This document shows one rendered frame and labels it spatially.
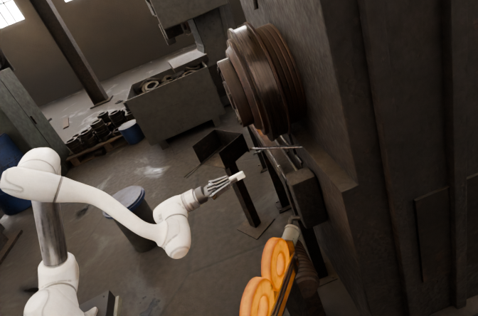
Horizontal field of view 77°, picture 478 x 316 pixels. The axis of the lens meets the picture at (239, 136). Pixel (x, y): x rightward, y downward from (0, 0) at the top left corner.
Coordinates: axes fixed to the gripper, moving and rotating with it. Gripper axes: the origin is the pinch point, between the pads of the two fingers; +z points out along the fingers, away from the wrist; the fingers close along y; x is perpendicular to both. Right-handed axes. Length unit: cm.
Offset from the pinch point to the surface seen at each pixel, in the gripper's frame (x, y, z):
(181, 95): -17, -235, -35
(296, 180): 3.6, 25.5, 21.6
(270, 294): -3, 57, -2
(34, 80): 58, -1001, -547
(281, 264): -7.0, 46.8, 3.7
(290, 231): -6.1, 37.0, 11.0
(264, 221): -74, -46, -4
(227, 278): -71, -15, -37
